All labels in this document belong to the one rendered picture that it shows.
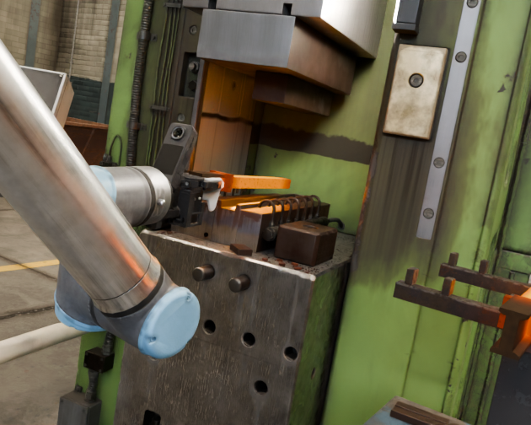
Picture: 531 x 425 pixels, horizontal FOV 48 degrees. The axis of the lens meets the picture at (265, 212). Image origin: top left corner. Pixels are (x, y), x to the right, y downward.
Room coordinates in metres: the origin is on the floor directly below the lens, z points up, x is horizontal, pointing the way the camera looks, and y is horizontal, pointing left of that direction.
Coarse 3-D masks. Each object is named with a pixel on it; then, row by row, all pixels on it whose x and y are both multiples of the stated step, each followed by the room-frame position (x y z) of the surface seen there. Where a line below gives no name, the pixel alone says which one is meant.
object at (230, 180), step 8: (200, 176) 1.02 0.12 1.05; (208, 176) 1.04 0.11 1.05; (216, 176) 1.07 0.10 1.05; (224, 176) 1.10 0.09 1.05; (232, 176) 1.10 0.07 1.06; (240, 176) 1.18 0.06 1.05; (248, 176) 1.22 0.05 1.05; (256, 176) 1.27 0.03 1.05; (264, 176) 1.32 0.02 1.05; (224, 184) 1.10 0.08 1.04; (232, 184) 1.11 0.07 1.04; (240, 184) 1.16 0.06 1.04; (248, 184) 1.19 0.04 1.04; (256, 184) 1.23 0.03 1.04; (264, 184) 1.27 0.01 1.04; (272, 184) 1.31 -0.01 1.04; (280, 184) 1.35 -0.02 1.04; (288, 184) 1.39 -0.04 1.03
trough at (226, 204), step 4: (268, 196) 1.38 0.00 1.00; (272, 196) 1.40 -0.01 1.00; (276, 196) 1.42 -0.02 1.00; (280, 196) 1.44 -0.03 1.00; (284, 196) 1.47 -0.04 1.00; (288, 196) 1.49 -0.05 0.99; (292, 196) 1.52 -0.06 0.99; (228, 200) 1.20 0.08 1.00; (232, 200) 1.21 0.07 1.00; (236, 200) 1.23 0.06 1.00; (240, 200) 1.24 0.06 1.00; (244, 200) 1.26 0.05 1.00; (248, 200) 1.28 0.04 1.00; (252, 200) 1.30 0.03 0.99; (256, 200) 1.32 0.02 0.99; (260, 200) 1.34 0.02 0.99; (224, 204) 1.18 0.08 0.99; (228, 204) 1.20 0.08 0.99; (232, 204) 1.21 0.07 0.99; (236, 204) 1.23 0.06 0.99; (228, 208) 1.17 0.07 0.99
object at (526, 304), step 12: (504, 300) 0.61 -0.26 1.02; (516, 300) 0.58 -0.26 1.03; (528, 300) 0.59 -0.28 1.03; (504, 312) 0.54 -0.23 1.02; (516, 312) 0.53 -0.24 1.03; (528, 312) 0.54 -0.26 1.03; (504, 324) 0.54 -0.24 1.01; (516, 324) 0.53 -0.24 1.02; (528, 324) 0.60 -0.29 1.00; (504, 336) 0.53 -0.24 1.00; (516, 336) 0.53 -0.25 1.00; (528, 336) 0.59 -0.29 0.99; (492, 348) 0.54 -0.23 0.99; (504, 348) 0.53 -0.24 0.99; (516, 348) 0.54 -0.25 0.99
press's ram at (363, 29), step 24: (192, 0) 1.22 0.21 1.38; (216, 0) 1.22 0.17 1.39; (240, 0) 1.18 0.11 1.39; (264, 0) 1.16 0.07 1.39; (288, 0) 1.14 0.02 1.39; (312, 0) 1.12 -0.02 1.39; (336, 0) 1.17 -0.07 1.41; (360, 0) 1.30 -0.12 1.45; (384, 0) 1.47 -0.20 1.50; (312, 24) 1.19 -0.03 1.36; (336, 24) 1.19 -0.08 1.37; (360, 24) 1.33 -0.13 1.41; (360, 48) 1.37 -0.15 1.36
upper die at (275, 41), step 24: (216, 24) 1.20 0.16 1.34; (240, 24) 1.17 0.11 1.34; (264, 24) 1.15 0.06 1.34; (288, 24) 1.13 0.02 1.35; (216, 48) 1.19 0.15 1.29; (240, 48) 1.17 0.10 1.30; (264, 48) 1.15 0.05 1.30; (288, 48) 1.13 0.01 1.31; (312, 48) 1.23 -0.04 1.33; (336, 48) 1.37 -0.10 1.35; (240, 72) 1.38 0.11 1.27; (288, 72) 1.19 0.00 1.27; (312, 72) 1.25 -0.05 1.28; (336, 72) 1.39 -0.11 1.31
